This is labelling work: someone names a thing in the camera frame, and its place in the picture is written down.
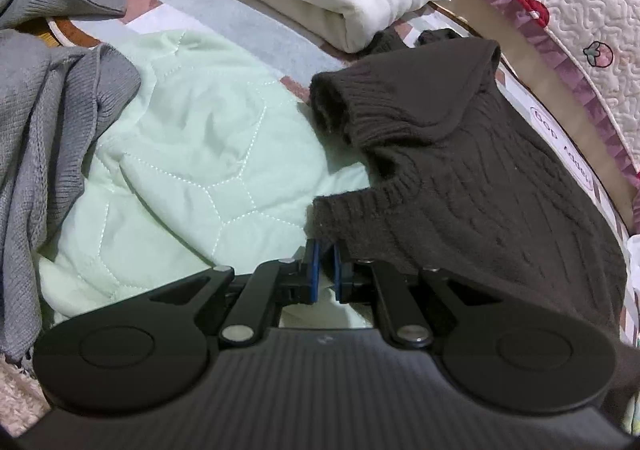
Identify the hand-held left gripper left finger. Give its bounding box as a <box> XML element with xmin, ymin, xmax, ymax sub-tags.
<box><xmin>149</xmin><ymin>239</ymin><xmax>321</xmax><ymax>348</ymax></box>

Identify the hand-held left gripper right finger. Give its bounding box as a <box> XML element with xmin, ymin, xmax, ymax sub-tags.
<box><xmin>332</xmin><ymin>243</ymin><xmax>502</xmax><ymax>348</ymax></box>

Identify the dark brown knit sweater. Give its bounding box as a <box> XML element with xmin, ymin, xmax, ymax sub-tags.
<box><xmin>306</xmin><ymin>29</ymin><xmax>632</xmax><ymax>346</ymax></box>

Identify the light green quilted blanket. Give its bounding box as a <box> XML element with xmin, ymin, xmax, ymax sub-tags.
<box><xmin>37</xmin><ymin>28</ymin><xmax>376</xmax><ymax>328</ymax></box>

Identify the patchwork printed bed sheet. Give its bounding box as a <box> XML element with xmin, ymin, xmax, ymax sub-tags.
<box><xmin>44</xmin><ymin>0</ymin><xmax>632</xmax><ymax>236</ymax></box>

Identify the grey knit sweater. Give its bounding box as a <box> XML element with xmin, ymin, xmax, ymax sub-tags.
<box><xmin>0</xmin><ymin>0</ymin><xmax>142</xmax><ymax>365</ymax></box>

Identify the white quilt with purple trim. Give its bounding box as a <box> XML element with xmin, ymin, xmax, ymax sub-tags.
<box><xmin>424</xmin><ymin>0</ymin><xmax>640</xmax><ymax>191</ymax></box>

